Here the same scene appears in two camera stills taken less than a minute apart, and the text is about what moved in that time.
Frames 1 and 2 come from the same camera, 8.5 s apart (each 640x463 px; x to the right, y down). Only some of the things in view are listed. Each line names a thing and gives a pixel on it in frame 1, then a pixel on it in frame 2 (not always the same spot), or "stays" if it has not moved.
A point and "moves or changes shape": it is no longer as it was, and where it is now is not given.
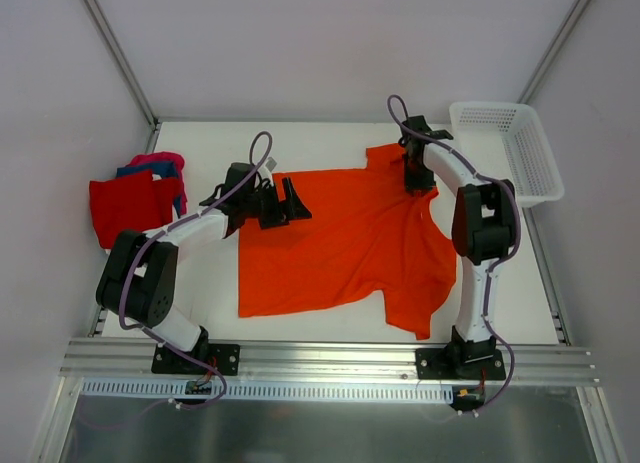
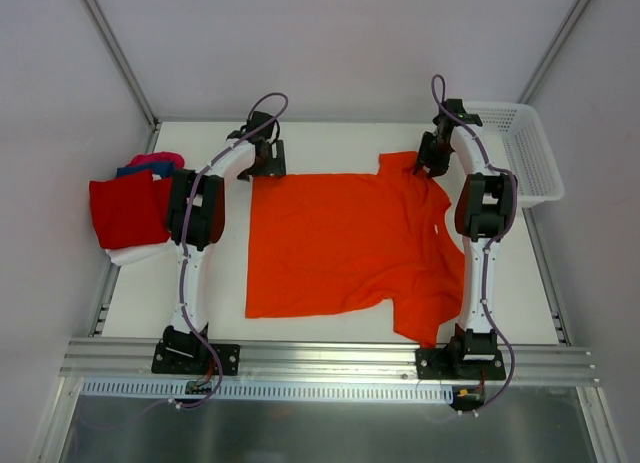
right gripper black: [417, 175] to [432, 156]
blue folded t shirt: [165, 169] stays
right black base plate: [459, 364] stays
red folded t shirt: [136, 203] stays
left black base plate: [222, 358] stays
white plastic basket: [505, 141] stays
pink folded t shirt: [168, 157] stays
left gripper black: [275, 208] to [272, 164]
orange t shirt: [367, 233] moves or changes shape
